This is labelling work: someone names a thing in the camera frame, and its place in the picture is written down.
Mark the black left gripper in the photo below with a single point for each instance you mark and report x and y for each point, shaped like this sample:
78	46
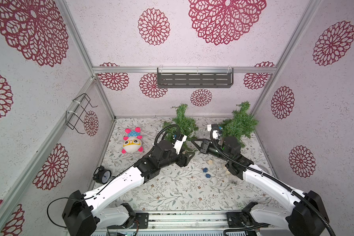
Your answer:
184	160

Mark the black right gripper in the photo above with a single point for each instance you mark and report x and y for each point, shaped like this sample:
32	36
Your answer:
205	147

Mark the clear plastic battery box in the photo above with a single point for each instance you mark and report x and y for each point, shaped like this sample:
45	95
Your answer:
234	180

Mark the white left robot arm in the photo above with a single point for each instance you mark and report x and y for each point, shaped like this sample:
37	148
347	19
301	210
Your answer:
86	212

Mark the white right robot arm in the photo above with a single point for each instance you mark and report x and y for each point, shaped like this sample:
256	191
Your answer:
302	213

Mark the right small green christmas tree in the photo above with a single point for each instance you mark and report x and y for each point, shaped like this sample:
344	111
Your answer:
242	124

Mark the small green christmas tree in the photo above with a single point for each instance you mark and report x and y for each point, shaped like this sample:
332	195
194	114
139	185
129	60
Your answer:
187	125
242	124

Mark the left small green christmas tree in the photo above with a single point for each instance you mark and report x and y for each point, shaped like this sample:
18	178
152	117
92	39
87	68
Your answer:
187	125

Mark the white pink plush toy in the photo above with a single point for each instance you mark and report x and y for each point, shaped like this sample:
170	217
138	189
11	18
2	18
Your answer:
132	141

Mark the black alarm clock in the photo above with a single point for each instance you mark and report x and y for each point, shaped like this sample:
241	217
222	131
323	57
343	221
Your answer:
101	175

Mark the metal base rail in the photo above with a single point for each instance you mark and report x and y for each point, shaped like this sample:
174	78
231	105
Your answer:
169	223

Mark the grey wall shelf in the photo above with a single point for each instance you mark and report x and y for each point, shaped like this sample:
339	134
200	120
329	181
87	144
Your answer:
197	79

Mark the black wire wall rack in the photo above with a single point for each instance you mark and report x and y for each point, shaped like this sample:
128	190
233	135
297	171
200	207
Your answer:
83	119

